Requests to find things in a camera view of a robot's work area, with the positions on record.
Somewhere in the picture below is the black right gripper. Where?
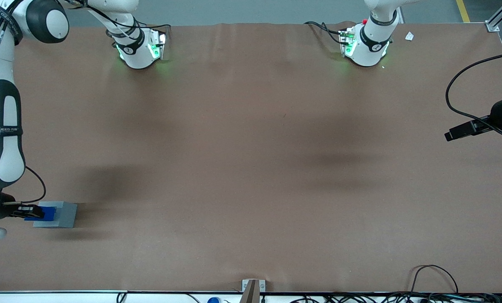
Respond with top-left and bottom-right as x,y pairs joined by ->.
0,193 -> 45,220

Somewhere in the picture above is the black cable tangle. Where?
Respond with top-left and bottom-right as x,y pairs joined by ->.
291,292 -> 502,303

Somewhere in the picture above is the blue plastic part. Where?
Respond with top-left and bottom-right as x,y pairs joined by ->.
24,206 -> 56,223

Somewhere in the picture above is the black base cable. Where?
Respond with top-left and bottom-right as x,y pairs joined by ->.
66,0 -> 171,44
304,21 -> 347,44

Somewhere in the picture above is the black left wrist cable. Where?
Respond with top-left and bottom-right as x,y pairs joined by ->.
445,52 -> 502,140

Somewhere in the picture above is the gray square base block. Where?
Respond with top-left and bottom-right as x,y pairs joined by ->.
33,201 -> 78,229

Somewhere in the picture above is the brown table cover sheet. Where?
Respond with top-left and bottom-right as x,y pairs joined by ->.
0,21 -> 502,293

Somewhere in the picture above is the black looped cable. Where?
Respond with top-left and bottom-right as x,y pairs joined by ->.
408,264 -> 459,295

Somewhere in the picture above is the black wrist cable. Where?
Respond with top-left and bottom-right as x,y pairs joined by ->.
3,166 -> 47,205
445,52 -> 502,140

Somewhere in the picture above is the grey metal camera bracket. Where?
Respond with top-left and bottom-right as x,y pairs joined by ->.
239,279 -> 266,303

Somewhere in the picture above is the black right base cable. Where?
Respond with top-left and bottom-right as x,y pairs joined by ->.
66,0 -> 171,44

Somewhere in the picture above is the black left base cable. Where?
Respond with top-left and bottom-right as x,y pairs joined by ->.
304,21 -> 347,44

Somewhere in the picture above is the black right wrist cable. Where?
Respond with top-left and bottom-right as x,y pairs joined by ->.
3,166 -> 47,205

